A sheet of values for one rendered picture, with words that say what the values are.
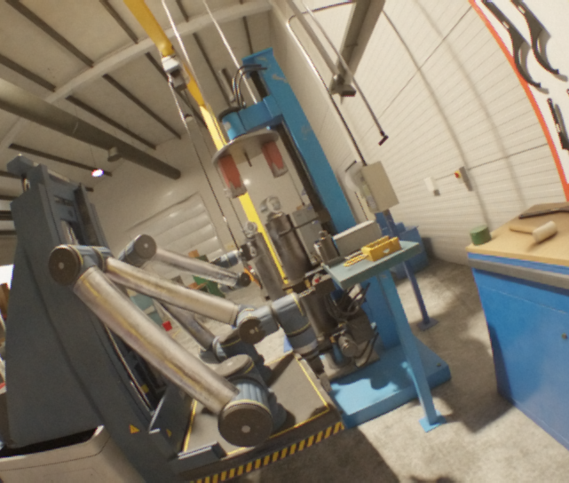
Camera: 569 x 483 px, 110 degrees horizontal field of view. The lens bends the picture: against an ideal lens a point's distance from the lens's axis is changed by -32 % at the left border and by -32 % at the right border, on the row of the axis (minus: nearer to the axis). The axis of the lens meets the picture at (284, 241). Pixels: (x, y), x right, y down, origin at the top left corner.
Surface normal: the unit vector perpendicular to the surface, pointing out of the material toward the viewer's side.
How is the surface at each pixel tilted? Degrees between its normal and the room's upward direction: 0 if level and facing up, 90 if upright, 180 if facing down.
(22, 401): 90
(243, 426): 90
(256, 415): 87
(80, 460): 90
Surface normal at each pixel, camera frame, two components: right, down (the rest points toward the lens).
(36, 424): 0.17, -0.04
